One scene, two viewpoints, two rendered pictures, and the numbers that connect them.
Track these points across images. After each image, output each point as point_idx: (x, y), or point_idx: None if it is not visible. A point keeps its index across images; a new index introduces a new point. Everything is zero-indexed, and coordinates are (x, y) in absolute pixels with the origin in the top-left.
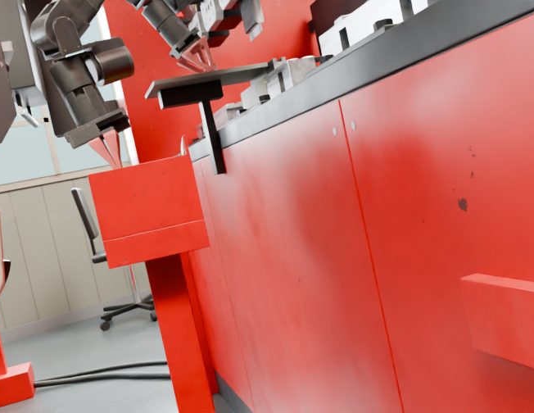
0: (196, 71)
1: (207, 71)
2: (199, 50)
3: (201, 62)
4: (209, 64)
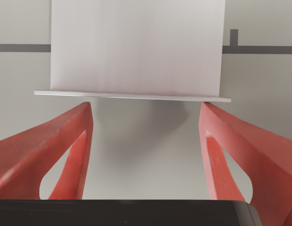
0: (85, 175)
1: (87, 116)
2: (32, 169)
3: (232, 178)
4: (209, 131)
